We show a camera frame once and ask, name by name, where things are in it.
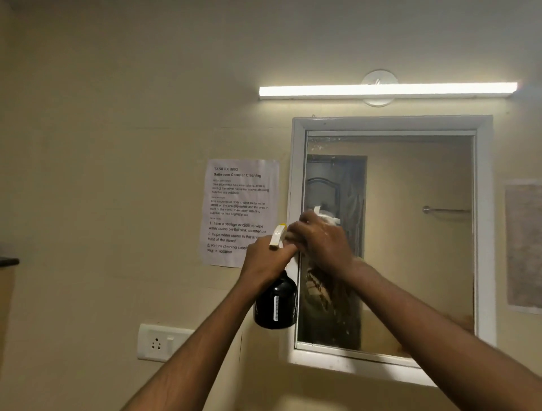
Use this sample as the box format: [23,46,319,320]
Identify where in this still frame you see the white tube light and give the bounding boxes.
[259,82,518,101]

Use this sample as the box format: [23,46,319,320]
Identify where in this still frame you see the grey paper sheet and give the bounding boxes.
[504,180,542,315]

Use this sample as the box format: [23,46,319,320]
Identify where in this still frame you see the person's left forearm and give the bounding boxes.
[120,271,276,411]

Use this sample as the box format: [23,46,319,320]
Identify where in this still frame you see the person's right hand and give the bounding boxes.
[286,209,366,282]

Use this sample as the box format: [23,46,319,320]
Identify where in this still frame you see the person's right forearm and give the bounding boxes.
[341,257,542,411]

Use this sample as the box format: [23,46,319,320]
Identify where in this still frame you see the white wall power socket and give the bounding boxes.
[137,323,195,363]

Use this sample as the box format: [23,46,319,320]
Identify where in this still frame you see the black spray bottle white trigger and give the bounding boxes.
[253,224,300,331]

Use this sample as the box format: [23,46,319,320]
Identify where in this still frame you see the white framed wall mirror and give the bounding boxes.
[286,115,497,388]

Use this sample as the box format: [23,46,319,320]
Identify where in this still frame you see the white printed instruction sheet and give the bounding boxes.
[200,159,280,268]

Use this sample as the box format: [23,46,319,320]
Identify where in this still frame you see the round white light mount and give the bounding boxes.
[361,69,399,107]

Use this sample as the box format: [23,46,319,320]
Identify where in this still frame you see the person's left hand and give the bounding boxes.
[239,235,299,291]

